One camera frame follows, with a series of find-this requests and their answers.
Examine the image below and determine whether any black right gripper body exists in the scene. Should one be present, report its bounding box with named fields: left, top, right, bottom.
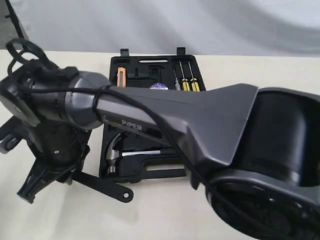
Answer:
left=27, top=122, right=91, bottom=184

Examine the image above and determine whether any adjustable wrench black handle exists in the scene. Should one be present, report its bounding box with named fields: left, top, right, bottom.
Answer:
left=71, top=171, right=134, bottom=203

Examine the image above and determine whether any claw hammer black grip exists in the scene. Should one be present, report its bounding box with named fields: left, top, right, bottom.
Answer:
left=105, top=132, right=176, bottom=175

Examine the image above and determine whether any electrical tape roll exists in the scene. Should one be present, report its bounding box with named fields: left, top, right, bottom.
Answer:
left=149, top=82, right=169, bottom=90

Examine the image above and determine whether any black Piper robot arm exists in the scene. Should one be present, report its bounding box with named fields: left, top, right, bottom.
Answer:
left=0, top=70, right=320, bottom=240

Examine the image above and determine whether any black plastic tool case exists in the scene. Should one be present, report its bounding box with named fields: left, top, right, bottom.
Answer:
left=99, top=47, right=206, bottom=184

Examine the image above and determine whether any orange utility knife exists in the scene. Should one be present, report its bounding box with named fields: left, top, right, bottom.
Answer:
left=117, top=67, right=127, bottom=88

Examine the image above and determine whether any yellow screwdriver left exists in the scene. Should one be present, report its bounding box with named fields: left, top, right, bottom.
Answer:
left=179, top=61, right=190, bottom=91

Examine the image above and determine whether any yellow screwdriver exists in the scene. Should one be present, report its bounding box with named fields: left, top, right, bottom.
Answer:
left=179, top=61, right=190, bottom=91
left=188, top=62, right=201, bottom=92

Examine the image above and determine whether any black backdrop stand pole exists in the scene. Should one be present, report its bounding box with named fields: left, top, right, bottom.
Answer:
left=4, top=0, right=26, bottom=40

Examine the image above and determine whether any yellow screwdriver right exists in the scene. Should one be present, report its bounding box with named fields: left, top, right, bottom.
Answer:
left=188, top=62, right=201, bottom=92

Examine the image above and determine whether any white backdrop cloth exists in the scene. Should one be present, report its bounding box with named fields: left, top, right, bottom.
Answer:
left=11, top=0, right=320, bottom=57

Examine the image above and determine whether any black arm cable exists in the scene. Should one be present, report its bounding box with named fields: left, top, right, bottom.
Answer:
left=5, top=37, right=311, bottom=240

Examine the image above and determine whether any clear handled test screwdriver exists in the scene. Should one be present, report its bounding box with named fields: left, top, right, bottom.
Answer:
left=173, top=68, right=181, bottom=91

